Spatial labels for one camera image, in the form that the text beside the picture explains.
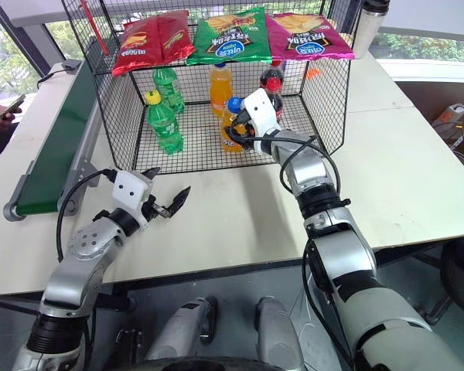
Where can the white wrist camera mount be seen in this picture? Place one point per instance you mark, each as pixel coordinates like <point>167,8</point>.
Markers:
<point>129,189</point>
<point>260,112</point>

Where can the bystander hand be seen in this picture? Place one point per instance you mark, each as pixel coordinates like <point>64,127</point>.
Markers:
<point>0,120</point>

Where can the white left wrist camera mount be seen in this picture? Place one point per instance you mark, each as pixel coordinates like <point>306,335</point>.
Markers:
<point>129,189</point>

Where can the green conveyor belt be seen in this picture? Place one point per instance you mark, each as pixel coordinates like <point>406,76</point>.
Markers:
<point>58,135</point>

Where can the white power strip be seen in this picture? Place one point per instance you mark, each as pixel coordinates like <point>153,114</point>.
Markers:
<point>450,113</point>

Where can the grey power adapter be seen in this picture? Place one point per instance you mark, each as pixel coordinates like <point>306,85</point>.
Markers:
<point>72,64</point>

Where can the green chips bag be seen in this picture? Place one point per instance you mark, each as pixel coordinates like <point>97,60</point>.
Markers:
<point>230,36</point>

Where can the green soda bottle yellow cap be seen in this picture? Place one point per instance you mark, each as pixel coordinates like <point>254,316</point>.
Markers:
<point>164,127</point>

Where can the magenta chips bag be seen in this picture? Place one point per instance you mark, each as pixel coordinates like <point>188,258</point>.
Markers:
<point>307,36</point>

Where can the grey left robot leg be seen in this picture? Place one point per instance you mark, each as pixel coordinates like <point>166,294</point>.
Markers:
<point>185,328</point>

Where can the red plastic rod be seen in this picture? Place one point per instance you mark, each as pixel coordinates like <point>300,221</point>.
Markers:
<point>93,23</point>

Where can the orange soda bottle blue cap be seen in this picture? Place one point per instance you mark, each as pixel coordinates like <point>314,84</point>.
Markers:
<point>229,145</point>

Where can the white thermos flask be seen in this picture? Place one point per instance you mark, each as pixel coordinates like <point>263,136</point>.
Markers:
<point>369,27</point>

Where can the grey robot leg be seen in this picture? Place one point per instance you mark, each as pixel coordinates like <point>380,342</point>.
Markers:
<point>185,328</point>
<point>276,332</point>

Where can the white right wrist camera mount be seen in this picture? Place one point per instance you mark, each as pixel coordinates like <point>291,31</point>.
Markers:
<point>260,112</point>

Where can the grey right robot leg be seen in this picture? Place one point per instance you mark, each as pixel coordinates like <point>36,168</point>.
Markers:
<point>276,332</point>

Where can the black smartphone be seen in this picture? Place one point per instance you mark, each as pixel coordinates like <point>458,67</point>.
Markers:
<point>7,106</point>

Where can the orange tag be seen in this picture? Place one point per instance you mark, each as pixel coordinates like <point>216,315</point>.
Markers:
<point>313,73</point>

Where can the cola bottle red cap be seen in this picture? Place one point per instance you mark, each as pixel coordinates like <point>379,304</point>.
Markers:
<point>272,83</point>

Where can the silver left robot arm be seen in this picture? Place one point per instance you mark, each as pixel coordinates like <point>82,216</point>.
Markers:
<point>85,243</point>

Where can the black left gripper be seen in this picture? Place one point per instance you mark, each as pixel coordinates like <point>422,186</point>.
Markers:
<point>154,208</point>

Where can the dark rounded robot torso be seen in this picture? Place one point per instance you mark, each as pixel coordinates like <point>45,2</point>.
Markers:
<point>216,366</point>

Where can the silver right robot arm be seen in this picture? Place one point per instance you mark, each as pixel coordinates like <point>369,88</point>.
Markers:
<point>332,247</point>

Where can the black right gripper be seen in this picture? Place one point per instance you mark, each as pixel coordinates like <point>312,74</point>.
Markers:
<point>247,131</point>

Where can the red chips bag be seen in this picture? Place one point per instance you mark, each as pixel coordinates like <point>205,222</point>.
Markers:
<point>175,36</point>
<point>133,48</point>

